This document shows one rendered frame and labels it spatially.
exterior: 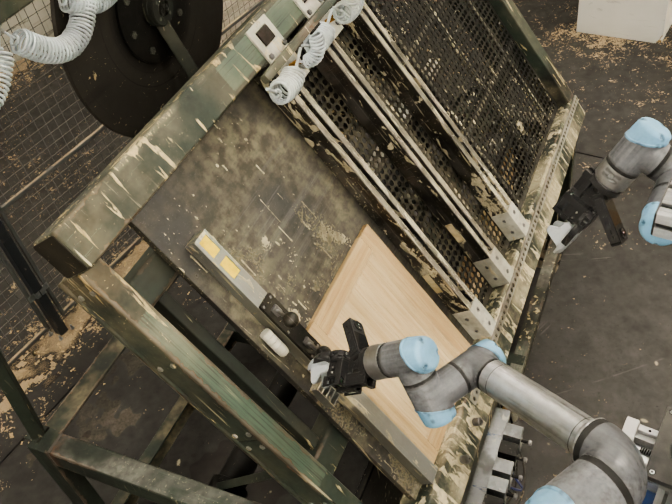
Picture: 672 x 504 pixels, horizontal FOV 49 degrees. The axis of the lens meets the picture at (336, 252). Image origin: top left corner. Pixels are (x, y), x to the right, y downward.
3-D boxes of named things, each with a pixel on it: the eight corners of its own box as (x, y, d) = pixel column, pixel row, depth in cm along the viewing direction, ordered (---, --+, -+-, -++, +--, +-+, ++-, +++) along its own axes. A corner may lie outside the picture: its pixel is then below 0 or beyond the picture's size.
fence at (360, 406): (421, 484, 206) (432, 484, 203) (184, 247, 171) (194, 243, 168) (427, 469, 209) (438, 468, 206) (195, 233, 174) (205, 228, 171)
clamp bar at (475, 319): (471, 344, 237) (537, 332, 221) (221, 50, 193) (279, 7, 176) (480, 321, 243) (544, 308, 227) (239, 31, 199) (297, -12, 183)
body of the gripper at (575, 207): (563, 201, 169) (596, 162, 161) (592, 226, 166) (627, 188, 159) (549, 211, 163) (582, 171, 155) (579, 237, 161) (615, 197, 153)
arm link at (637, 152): (675, 146, 144) (638, 122, 144) (638, 187, 151) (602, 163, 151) (678, 131, 150) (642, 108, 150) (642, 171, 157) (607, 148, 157)
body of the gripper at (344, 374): (318, 386, 162) (357, 379, 153) (325, 349, 166) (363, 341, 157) (343, 396, 166) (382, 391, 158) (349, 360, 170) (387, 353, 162)
